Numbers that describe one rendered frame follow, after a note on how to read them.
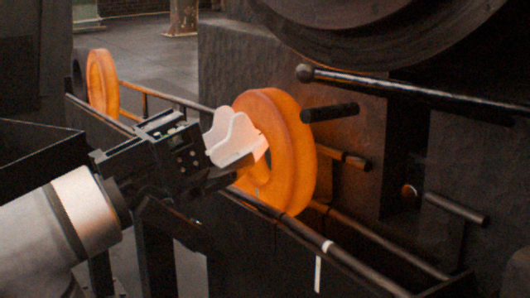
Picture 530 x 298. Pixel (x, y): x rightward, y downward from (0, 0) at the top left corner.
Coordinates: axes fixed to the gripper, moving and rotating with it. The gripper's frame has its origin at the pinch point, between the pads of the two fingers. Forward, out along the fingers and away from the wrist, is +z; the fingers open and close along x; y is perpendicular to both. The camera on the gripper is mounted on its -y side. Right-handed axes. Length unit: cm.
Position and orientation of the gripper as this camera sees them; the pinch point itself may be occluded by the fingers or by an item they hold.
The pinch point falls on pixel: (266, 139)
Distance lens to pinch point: 65.9
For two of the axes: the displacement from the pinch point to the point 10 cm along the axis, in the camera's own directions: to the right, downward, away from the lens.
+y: -2.4, -8.6, -4.5
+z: 8.2, -4.2, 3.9
